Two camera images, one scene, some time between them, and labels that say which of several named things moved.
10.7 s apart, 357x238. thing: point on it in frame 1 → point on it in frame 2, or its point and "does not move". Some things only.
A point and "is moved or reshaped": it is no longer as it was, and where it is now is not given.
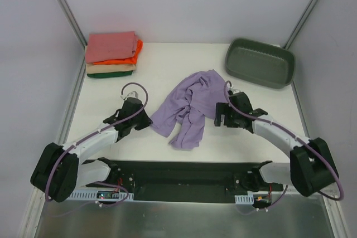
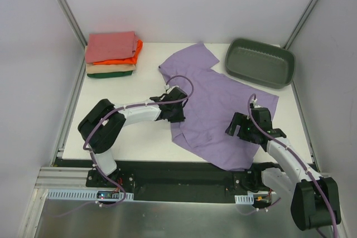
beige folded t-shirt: [96, 68] does not move
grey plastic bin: [272, 66] does not move
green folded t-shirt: [109, 74] does not move
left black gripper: [140, 121] → [176, 112]
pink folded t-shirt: [110, 46] does not move
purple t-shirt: [201, 95] is moved or reshaped
